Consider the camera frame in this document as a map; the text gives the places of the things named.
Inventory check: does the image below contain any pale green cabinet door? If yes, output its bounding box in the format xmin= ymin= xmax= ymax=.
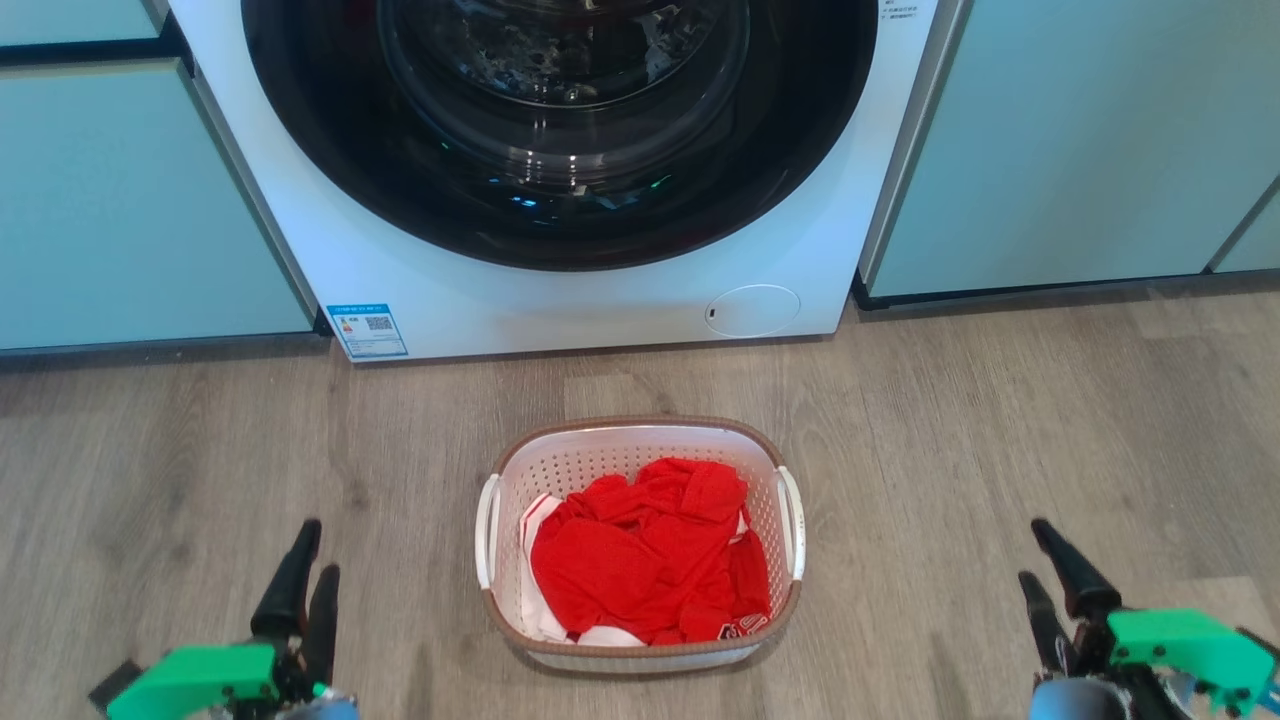
xmin=0 ymin=58 xmax=317 ymax=352
xmin=1208 ymin=184 xmax=1280 ymax=274
xmin=862 ymin=0 xmax=1280 ymax=299

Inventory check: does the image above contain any black round washer door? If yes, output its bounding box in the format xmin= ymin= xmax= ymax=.
xmin=241 ymin=0 xmax=879 ymax=272

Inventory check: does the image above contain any white perforated laundry basket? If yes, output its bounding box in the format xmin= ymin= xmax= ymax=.
xmin=475 ymin=416 xmax=807 ymax=673

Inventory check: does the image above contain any pale green cabinet drawer front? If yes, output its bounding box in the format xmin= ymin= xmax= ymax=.
xmin=0 ymin=0 xmax=169 ymax=47

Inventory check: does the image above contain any white front-load washing machine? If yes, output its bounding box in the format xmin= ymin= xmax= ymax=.
xmin=168 ymin=0 xmax=969 ymax=363

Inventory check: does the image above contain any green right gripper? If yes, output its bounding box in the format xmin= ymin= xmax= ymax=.
xmin=1018 ymin=518 xmax=1280 ymax=720

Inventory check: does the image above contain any red mesh garment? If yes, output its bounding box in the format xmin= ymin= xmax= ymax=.
xmin=530 ymin=457 xmax=773 ymax=645

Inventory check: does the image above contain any round white filter cover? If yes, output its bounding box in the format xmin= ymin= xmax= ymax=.
xmin=705 ymin=284 xmax=802 ymax=338

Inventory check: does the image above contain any blue energy label sticker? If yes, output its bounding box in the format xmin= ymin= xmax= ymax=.
xmin=326 ymin=304 xmax=409 ymax=361

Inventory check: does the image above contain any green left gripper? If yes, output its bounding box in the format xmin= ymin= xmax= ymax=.
xmin=88 ymin=518 xmax=341 ymax=720

